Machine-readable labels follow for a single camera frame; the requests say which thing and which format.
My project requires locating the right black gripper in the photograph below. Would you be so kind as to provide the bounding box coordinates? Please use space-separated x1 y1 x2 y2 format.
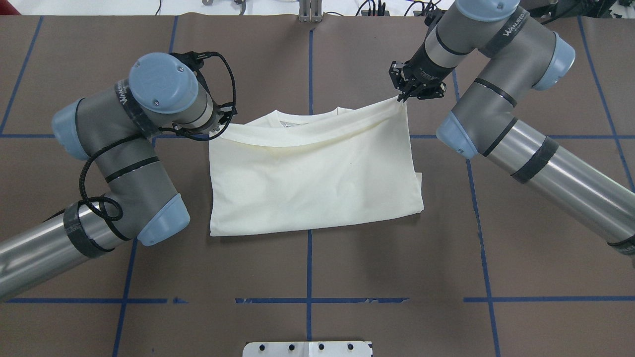
388 61 446 102

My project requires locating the cream cat print t-shirt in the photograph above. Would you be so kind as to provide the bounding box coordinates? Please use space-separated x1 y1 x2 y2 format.
209 98 424 237

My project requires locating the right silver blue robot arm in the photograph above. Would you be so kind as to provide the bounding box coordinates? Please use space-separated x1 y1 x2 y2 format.
388 0 635 258

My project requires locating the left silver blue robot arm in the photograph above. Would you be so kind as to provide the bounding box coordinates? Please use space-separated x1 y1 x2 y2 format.
1 51 225 302

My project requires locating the aluminium frame post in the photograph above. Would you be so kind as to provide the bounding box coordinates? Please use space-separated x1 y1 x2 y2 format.
299 0 323 23

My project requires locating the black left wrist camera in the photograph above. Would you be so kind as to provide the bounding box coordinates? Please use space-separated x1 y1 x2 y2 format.
161 51 237 142

